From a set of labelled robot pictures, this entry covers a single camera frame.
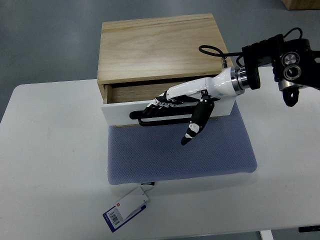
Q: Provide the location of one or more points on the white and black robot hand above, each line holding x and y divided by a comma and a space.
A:
231, 82

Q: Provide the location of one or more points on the black drawer handle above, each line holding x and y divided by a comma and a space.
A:
168, 116

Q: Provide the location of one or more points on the white drawer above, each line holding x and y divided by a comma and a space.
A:
117, 114

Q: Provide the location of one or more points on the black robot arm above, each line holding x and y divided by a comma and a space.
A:
294, 65

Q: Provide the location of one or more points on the wooden drawer cabinet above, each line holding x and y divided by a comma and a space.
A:
142, 58

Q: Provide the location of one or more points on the blue mesh cushion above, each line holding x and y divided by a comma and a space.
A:
138, 154

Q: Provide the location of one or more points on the cardboard box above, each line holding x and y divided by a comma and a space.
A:
296, 5

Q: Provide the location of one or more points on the white and blue product tag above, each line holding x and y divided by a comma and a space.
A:
128, 207

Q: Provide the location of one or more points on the white table leg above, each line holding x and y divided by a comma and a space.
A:
266, 235

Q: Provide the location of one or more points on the black object under table edge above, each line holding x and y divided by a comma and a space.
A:
308, 229

